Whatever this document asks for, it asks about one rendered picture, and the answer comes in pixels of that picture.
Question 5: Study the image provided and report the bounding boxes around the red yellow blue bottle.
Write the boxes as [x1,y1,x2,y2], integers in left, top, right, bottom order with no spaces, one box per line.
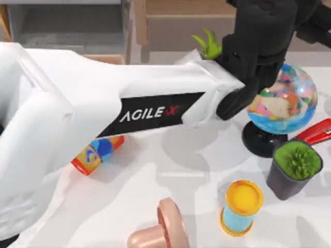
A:
[71,135,125,176]

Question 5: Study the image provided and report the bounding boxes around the pale wooden open shelf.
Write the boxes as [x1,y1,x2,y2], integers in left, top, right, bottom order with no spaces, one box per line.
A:
[131,0,236,64]

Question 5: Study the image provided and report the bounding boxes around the colourful globe on black stand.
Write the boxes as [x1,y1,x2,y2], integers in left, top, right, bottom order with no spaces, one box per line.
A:
[242,63,318,158]

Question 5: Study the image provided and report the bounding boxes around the black pot with green plant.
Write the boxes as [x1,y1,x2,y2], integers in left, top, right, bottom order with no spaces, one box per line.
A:
[266,139,324,201]

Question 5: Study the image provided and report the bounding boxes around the red stapler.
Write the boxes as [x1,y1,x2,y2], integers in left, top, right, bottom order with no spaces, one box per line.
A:
[294,118,331,147]

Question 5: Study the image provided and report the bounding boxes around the green leafy plant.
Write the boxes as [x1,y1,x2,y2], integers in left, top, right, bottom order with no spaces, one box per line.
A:
[191,28,223,61]

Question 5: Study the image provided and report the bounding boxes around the yellow and blue can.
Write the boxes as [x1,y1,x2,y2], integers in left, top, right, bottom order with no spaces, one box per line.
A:
[219,180,264,230]

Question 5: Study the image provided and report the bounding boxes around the wooden cupboard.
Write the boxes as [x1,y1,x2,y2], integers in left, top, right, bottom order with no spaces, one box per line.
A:
[0,0,12,42]

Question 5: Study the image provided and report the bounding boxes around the grey cabinet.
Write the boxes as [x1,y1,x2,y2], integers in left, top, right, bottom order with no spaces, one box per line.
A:
[7,0,130,50]

